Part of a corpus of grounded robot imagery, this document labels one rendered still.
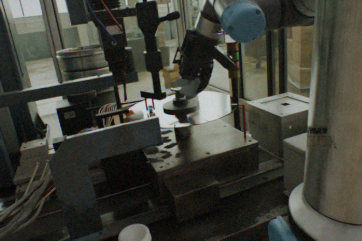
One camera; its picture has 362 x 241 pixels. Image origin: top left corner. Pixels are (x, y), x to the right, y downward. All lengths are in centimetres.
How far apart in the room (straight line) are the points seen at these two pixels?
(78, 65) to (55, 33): 45
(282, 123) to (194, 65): 32
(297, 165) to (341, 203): 42
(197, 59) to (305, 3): 29
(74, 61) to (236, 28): 100
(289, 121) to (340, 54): 66
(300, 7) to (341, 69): 34
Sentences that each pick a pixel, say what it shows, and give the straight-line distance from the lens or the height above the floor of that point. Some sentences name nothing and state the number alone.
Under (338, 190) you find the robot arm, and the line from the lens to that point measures 32.
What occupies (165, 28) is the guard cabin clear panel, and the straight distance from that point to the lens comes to 196.
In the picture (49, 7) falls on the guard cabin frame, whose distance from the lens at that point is 185.
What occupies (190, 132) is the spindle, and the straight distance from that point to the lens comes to 89.
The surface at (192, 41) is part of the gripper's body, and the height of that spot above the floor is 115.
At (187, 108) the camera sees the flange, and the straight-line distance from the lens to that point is 83.
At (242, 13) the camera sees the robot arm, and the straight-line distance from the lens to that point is 56.
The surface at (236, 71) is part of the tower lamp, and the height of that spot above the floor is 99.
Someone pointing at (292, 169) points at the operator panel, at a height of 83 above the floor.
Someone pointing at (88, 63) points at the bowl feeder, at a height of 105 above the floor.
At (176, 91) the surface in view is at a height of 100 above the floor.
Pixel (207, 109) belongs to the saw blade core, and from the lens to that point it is 83.
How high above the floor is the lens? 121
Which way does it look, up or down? 17 degrees down
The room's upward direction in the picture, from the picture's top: 7 degrees counter-clockwise
